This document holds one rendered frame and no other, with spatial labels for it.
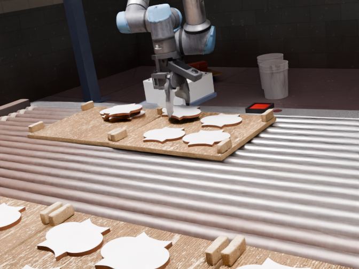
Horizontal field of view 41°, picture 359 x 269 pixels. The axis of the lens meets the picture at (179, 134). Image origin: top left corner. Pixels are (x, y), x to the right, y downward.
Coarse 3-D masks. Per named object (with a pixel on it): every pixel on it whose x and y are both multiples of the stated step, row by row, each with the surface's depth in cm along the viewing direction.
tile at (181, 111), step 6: (174, 108) 166; (180, 108) 166; (186, 108) 165; (192, 108) 165; (198, 108) 166; (162, 114) 161; (174, 114) 161; (180, 114) 160; (186, 114) 160; (192, 114) 159; (198, 114) 160
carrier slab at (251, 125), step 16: (208, 112) 169; (144, 128) 162; (160, 128) 159; (176, 128) 157; (192, 128) 154; (208, 128) 152; (224, 128) 150; (240, 128) 148; (256, 128) 145; (112, 144) 152; (128, 144) 148; (144, 144) 146; (160, 144) 144; (176, 144) 142; (240, 144) 137
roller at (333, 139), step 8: (8, 120) 211; (16, 120) 208; (24, 120) 205; (32, 120) 202; (40, 120) 200; (48, 120) 198; (56, 120) 195; (256, 136) 146; (264, 136) 144; (272, 136) 143; (280, 136) 142; (288, 136) 140; (296, 136) 139; (304, 136) 138; (312, 136) 137; (320, 136) 136; (328, 136) 135
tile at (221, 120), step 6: (222, 114) 161; (204, 120) 158; (210, 120) 157; (216, 120) 156; (222, 120) 155; (228, 120) 154; (234, 120) 153; (240, 120) 152; (204, 126) 153; (210, 126) 153; (216, 126) 151; (222, 126) 150; (228, 126) 151
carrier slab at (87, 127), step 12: (96, 108) 198; (144, 108) 187; (60, 120) 188; (72, 120) 185; (84, 120) 183; (96, 120) 180; (108, 120) 178; (132, 120) 173; (144, 120) 171; (36, 132) 176; (48, 132) 174; (60, 132) 172; (72, 132) 169; (84, 132) 167; (96, 132) 165; (96, 144) 157; (108, 144) 153
